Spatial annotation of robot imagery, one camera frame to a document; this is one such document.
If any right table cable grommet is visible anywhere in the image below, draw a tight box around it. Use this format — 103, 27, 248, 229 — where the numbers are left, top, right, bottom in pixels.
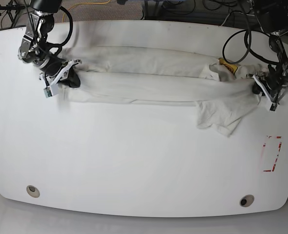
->
239, 195, 254, 208

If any wrist camera board left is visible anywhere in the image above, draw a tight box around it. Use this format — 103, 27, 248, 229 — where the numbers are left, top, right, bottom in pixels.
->
265, 99, 279, 112

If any left table cable grommet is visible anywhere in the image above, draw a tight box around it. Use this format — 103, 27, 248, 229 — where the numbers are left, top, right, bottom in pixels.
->
26, 185, 40, 198

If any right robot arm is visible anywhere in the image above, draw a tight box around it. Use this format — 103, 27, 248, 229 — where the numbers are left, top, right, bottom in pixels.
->
18, 0, 81, 88

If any black tripod stand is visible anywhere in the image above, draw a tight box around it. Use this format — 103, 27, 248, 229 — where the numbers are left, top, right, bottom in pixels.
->
0, 0, 30, 29

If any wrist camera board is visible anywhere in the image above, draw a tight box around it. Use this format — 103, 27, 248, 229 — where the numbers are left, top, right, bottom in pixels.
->
265, 99, 279, 112
43, 84, 59, 98

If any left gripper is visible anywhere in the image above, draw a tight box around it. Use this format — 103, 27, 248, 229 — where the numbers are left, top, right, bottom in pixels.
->
246, 71, 288, 104

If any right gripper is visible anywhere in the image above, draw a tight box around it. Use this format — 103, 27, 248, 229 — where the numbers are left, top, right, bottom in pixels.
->
39, 58, 82, 88

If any wrist camera board right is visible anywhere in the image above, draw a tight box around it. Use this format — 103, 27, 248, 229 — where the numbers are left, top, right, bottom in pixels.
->
43, 84, 59, 98

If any table cable grommet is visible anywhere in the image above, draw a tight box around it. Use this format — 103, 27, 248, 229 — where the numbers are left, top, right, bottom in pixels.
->
239, 195, 254, 208
26, 185, 40, 198

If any red tape rectangle marking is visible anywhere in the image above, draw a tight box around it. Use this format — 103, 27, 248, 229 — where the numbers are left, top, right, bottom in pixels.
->
260, 136, 282, 172

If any white printed T-shirt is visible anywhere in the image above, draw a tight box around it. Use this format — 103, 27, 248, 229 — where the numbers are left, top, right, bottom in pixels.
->
57, 40, 265, 137

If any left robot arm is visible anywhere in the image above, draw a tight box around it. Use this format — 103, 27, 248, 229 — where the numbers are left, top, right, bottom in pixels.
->
235, 0, 288, 111

